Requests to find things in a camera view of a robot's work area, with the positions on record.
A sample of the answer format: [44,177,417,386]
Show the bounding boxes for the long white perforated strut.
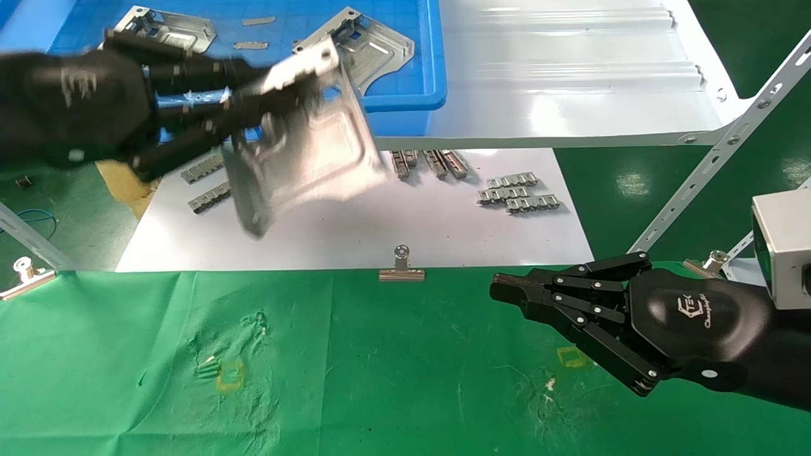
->
[627,47,811,255]

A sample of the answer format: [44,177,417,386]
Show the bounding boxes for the blue plastic bin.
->
[0,0,448,144]

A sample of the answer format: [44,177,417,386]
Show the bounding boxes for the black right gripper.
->
[490,251,779,398]

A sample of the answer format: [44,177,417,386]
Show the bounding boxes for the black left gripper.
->
[0,30,317,183]

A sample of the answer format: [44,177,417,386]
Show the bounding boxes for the white sheet metal shelf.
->
[364,0,756,151]

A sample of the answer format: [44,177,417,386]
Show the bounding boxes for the small grey metal clip strip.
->
[440,149,470,180]
[423,149,449,180]
[181,155,226,185]
[486,172,540,189]
[390,149,419,181]
[188,182,233,215]
[476,186,529,206]
[504,194,562,215]

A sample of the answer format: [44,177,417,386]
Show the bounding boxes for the white board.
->
[115,148,595,274]

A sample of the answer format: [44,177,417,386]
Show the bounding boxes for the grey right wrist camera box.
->
[751,179,811,312]

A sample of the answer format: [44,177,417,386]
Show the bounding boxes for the short white perforated strut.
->
[722,231,757,280]

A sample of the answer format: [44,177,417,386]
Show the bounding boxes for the grey metal strut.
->
[0,201,78,272]

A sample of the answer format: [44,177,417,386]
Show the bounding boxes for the blue cable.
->
[0,208,58,241]

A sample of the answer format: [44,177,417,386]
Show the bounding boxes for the stamped metal bracket part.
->
[221,34,392,239]
[292,7,416,97]
[100,6,217,55]

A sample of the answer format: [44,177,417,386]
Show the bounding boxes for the yellow plastic bag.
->
[95,160,163,220]

